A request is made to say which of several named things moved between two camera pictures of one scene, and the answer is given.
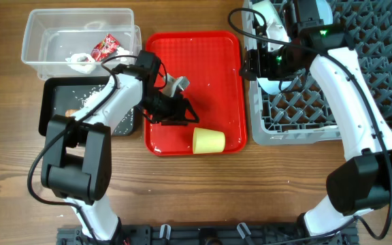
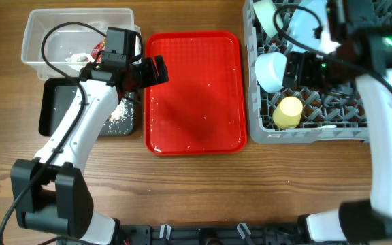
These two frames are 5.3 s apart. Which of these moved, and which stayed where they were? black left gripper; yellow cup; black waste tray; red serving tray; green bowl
Moved: yellow cup; black left gripper
Stayed: green bowl; black waste tray; red serving tray
